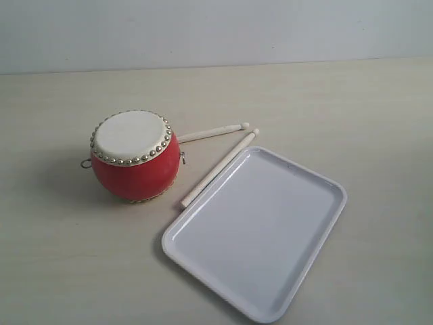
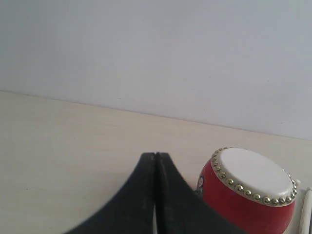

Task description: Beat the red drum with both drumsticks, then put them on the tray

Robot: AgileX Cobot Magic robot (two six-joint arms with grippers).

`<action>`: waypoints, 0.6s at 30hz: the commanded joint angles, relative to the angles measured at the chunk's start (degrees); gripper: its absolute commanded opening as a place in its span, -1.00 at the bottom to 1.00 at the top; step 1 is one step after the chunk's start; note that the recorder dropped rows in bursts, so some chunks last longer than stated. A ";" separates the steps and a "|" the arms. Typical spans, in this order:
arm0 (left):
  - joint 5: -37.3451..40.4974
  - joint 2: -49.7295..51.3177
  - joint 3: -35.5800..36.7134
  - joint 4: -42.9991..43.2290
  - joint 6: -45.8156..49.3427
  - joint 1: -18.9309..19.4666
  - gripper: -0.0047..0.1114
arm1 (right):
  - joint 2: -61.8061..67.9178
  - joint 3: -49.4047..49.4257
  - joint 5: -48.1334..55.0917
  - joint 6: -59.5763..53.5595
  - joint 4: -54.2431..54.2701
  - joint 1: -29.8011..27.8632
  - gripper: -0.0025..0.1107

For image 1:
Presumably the small red drum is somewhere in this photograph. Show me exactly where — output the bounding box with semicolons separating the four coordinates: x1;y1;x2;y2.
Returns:
81;110;185;202

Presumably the white rectangular plastic tray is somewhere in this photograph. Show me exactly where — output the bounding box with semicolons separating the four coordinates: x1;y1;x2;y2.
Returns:
162;146;347;324

